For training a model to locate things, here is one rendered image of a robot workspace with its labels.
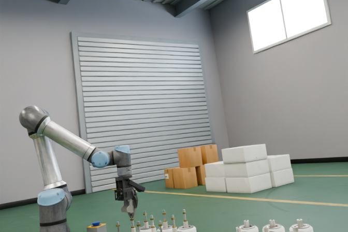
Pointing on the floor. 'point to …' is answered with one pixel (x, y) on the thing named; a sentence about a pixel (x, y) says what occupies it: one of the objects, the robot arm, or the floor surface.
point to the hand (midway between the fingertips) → (132, 215)
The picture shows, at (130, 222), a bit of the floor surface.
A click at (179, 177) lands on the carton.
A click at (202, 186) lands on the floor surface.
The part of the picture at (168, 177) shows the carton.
